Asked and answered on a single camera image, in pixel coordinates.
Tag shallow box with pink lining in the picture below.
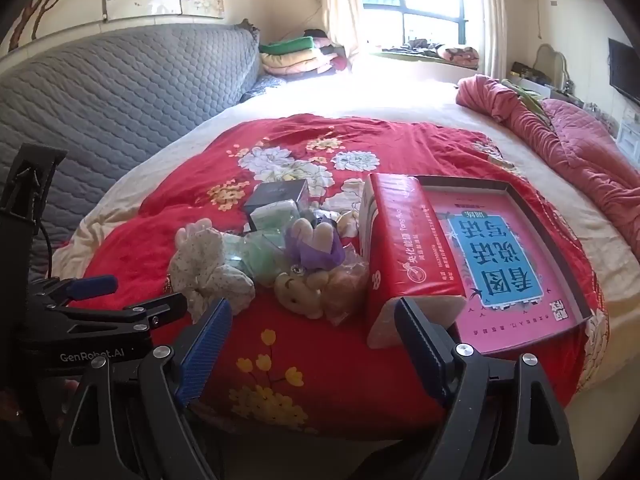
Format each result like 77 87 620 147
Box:
410 175 594 359

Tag black television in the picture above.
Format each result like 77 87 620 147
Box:
607 37 640 107

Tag red floral blanket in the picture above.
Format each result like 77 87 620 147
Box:
67 113 609 437

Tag green cloth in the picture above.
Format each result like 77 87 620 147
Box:
504 80 545 112

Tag vanity mirror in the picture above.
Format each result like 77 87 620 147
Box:
533 43 572 87

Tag white drawer cabinet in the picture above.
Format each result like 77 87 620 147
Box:
617 109 640 155

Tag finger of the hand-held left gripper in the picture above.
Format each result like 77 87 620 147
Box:
42 291 189 340
30 274 120 307

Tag floral plush rabbit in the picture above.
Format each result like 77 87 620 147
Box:
167 218 256 319

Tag cream plush bear purple dress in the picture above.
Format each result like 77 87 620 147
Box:
273 218 347 319

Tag cream curtain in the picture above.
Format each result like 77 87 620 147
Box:
320 0 364 62
474 0 509 79

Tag pink quilt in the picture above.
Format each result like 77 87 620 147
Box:
455 74 640 257

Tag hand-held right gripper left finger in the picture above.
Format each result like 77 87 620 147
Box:
52 297 233 480

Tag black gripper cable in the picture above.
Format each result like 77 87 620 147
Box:
37 220 55 282

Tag stack of folded blankets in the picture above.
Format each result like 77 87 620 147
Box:
258 35 347 77

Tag grey quilted headboard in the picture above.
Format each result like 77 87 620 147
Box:
0 23 262 283

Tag red tissue pack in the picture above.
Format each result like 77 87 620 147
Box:
361 172 467 350

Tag patterned pillow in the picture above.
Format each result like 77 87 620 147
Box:
437 45 481 65

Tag bed with beige sheet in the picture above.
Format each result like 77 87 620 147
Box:
50 57 640 441

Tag window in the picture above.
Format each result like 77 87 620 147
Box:
356 0 469 47

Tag plastic bag with bread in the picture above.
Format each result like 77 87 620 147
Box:
320 252 372 327

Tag black box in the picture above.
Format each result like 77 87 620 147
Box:
243 178 309 217

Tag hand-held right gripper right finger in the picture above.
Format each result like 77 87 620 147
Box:
394 296 581 480

